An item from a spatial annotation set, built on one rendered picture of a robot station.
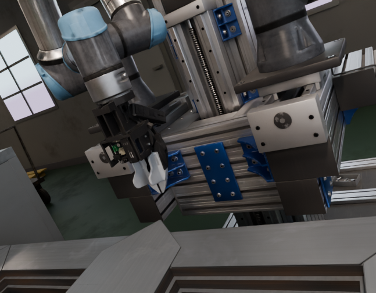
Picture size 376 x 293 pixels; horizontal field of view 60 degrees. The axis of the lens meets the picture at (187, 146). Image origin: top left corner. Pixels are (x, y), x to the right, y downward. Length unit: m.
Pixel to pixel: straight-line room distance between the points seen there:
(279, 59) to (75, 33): 0.41
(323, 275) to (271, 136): 0.31
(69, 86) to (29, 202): 0.63
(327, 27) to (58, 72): 2.92
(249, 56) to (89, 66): 0.53
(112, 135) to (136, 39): 0.22
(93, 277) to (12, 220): 0.83
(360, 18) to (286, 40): 2.78
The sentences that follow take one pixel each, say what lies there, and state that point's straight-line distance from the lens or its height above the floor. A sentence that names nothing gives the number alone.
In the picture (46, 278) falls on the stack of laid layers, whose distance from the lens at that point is 0.75.
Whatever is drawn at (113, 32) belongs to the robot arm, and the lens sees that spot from 0.70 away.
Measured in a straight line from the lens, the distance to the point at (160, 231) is 0.63.
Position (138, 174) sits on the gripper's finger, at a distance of 0.65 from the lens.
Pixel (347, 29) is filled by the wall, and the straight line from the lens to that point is 3.52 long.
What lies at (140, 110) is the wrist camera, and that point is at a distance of 0.63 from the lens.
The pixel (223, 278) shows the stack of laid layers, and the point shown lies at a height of 0.85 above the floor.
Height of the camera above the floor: 1.16
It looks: 16 degrees down
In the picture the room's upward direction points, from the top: 22 degrees counter-clockwise
